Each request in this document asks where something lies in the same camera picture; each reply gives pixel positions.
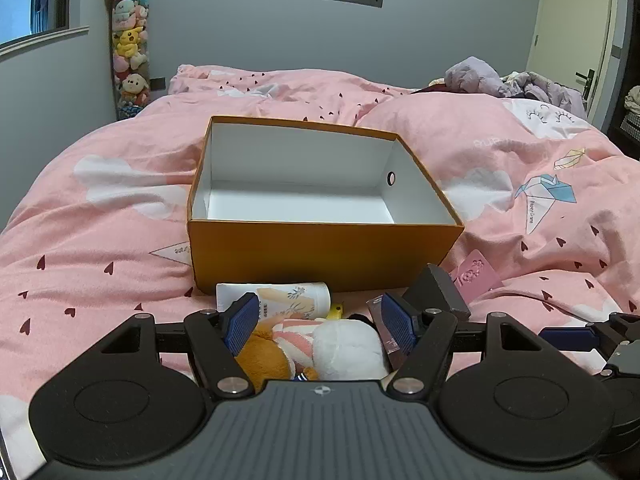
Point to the clear column of plush toys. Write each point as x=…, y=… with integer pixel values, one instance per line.
x=129, y=45

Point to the dark red cloth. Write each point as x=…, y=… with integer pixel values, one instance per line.
x=432, y=89

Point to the orange cardboard box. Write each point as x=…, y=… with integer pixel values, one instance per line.
x=320, y=255

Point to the pink embossed case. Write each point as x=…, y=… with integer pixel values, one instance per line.
x=477, y=277

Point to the purple padded jacket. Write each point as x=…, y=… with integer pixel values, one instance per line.
x=470, y=76

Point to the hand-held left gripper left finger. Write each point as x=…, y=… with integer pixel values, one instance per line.
x=242, y=322

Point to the small yellow item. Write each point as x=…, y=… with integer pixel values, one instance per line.
x=336, y=312

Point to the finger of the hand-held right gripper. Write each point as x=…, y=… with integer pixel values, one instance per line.
x=567, y=338

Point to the cream door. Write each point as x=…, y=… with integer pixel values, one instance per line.
x=570, y=15

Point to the cream cloth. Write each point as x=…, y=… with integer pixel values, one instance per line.
x=512, y=78

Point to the white cream tube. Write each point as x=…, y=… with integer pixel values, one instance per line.
x=300, y=297

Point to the orange and white plush toy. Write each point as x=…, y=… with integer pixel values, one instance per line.
x=345, y=347

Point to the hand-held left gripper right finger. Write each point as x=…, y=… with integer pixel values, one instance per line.
x=400, y=322

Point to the dark grey small box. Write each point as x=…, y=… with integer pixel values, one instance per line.
x=440, y=292

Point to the dark wall switch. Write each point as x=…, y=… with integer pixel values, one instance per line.
x=157, y=84

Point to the pink printed duvet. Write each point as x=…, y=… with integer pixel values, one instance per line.
x=100, y=220

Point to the window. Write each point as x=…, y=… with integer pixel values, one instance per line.
x=30, y=0

